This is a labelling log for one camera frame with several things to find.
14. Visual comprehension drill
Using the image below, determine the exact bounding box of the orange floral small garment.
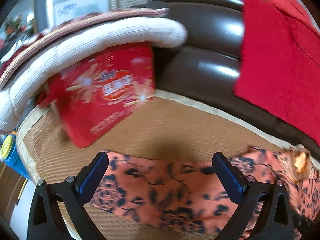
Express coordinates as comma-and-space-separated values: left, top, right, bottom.
90, 147, 319, 234

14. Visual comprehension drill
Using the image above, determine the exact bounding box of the blue yellow toy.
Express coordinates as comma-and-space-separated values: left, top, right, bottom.
1, 132, 30, 180

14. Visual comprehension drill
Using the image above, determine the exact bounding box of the red gift bag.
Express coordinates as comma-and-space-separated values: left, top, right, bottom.
36, 42, 155, 148

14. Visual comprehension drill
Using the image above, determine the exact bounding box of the woven tan bed mat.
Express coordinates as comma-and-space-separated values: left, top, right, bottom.
16, 89, 320, 240

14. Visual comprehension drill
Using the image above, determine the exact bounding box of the red cloth on headboard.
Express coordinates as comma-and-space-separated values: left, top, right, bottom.
234, 0, 319, 141

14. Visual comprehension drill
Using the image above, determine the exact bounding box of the white folded quilt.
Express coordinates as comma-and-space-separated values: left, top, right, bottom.
1, 17, 188, 134

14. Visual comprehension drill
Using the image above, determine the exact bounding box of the white air conditioner unit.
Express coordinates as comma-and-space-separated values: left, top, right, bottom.
34, 0, 109, 32

